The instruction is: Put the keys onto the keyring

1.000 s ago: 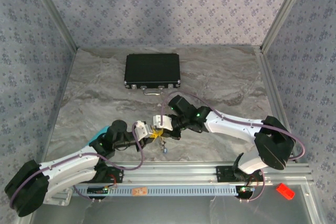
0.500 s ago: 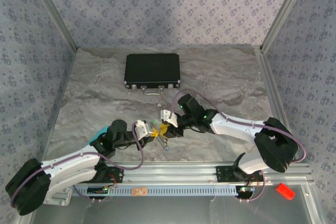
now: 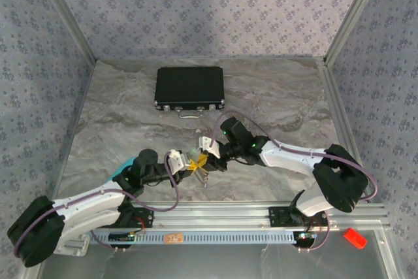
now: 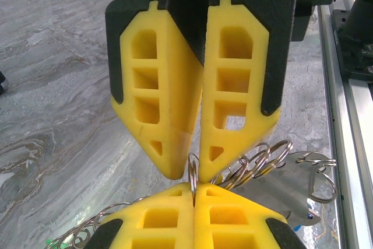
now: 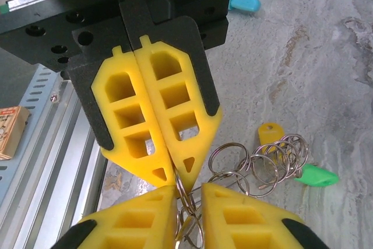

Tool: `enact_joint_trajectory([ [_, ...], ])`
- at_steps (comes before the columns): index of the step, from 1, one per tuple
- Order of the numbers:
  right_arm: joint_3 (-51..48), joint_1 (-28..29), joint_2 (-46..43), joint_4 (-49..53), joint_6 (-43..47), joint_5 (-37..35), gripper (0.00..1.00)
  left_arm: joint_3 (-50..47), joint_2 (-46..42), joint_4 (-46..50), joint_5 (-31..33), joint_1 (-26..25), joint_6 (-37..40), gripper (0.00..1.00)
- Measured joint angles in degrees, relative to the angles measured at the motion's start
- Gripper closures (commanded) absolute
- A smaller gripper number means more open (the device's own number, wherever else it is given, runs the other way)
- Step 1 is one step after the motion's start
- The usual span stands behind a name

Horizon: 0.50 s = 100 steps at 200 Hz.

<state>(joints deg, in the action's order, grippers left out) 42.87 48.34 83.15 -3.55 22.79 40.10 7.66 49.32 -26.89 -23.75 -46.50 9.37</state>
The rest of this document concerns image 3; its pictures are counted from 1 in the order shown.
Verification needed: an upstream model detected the black carrying case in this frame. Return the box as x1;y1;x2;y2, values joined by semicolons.
153;66;226;120

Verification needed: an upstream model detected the red plastic block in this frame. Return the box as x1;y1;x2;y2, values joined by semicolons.
342;227;368;250

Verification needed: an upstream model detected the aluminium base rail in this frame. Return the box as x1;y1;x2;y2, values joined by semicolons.
65;202;391;230

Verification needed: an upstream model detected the grey slotted cable duct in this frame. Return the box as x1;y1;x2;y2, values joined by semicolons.
88;228;300;246

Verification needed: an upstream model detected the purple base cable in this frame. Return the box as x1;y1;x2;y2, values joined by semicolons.
89;229;128;254
295;210;329;254

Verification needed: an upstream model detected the aluminium side rail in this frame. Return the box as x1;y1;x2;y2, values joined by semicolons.
318;58;406;279

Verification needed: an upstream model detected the aluminium bracket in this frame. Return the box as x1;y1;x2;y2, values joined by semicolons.
54;235;89;257

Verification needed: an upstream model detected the aluminium frame post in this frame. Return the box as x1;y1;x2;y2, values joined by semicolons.
323;0;389;67
32;0;99;64

